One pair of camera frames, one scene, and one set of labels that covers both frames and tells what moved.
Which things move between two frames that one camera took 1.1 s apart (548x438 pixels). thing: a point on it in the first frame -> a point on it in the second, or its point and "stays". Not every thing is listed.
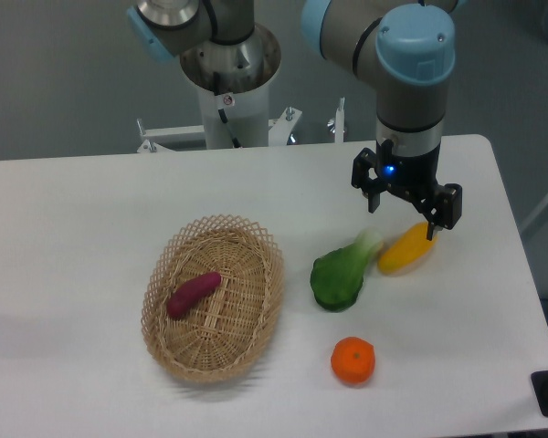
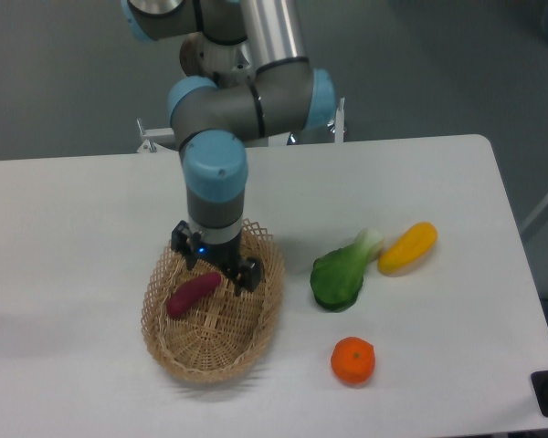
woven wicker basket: [228, 329] stays
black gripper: [413, 175] -> [245, 273]
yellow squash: [408, 249] stays
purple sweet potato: [193, 291] stays
